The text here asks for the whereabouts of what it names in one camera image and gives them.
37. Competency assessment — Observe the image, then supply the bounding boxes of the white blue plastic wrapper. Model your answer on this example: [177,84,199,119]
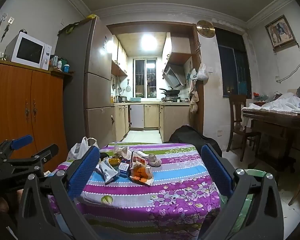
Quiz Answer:
[96,158,119,184]

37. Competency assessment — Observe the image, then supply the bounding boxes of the clear plastic bag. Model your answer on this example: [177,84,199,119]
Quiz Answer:
[113,145,132,159]

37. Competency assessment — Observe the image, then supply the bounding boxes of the orange white snack wrapper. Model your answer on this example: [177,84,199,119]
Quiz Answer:
[129,152,154,186]

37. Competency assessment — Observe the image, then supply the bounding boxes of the blue white medicine box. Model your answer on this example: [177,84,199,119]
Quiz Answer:
[118,159,130,176]

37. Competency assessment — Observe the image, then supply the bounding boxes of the beige knitted rag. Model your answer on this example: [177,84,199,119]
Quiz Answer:
[135,151,162,167]

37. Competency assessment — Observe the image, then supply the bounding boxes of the green lined trash bin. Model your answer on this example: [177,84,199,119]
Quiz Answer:
[218,169,266,237]

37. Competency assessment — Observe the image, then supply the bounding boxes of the kitchen window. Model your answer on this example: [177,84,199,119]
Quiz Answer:
[134,58,157,99]

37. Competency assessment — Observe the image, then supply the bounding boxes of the orange wooden cabinet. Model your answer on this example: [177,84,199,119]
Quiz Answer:
[0,60,72,171]

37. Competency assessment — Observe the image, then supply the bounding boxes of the grey refrigerator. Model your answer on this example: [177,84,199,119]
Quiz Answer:
[55,17,114,148]

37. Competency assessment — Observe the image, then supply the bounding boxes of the dark wooden dining table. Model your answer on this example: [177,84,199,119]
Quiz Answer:
[243,109,300,172]

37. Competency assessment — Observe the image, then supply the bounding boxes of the white microwave oven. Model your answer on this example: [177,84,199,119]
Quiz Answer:
[4,32,52,70]

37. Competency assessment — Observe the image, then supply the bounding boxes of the purple striped floral tablecloth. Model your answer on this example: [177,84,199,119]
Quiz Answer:
[48,141,222,240]

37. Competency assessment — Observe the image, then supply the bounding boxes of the black cloth covered object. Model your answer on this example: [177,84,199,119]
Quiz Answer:
[167,125,222,157]

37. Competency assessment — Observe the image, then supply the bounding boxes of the wooden chair by window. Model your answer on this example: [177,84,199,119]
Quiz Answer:
[226,94,261,162]

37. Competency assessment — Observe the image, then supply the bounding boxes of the black wok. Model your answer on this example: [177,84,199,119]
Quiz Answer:
[160,88,180,96]

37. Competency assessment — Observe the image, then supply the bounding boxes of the hanging white plastic bag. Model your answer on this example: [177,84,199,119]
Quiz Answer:
[196,63,209,81]

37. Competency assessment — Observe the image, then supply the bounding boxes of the range hood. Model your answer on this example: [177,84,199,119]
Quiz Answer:
[162,63,186,88]

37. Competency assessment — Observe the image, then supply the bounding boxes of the dark window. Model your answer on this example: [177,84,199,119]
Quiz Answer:
[215,28,252,99]

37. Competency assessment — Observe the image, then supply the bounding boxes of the framed elephant picture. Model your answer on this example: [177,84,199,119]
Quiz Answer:
[265,15,298,52]

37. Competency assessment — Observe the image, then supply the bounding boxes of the white wall cable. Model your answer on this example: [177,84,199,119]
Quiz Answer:
[275,45,300,84]

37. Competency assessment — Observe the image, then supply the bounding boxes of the round brass wall clock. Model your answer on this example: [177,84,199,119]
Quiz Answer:
[196,20,215,38]

